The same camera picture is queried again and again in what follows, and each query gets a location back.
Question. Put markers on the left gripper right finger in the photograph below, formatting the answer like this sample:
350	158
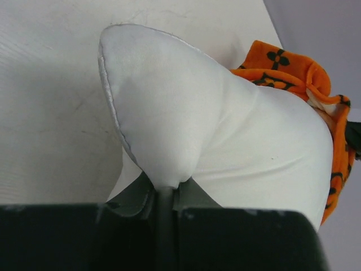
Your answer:
214	238

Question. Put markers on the orange patterned pillowcase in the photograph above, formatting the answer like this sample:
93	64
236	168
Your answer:
268	65

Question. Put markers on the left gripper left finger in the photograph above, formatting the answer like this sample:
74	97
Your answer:
86	236

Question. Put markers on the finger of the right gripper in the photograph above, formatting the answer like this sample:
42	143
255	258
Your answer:
353	137

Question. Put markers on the white pillow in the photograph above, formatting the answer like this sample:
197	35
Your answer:
180	115

